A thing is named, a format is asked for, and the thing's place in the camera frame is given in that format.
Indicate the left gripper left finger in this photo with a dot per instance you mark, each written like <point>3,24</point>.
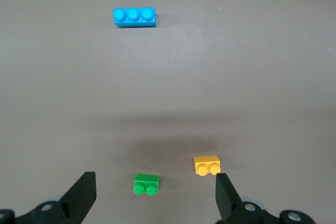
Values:
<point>73,203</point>

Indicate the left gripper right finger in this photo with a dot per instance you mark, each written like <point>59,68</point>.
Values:
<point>228,203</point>

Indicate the yellow two-stud block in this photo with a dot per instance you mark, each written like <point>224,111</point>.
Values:
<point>206,162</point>

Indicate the green two-stud block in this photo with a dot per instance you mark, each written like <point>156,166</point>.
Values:
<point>147,180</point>

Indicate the blue three-stud block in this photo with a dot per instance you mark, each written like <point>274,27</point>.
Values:
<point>134,15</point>

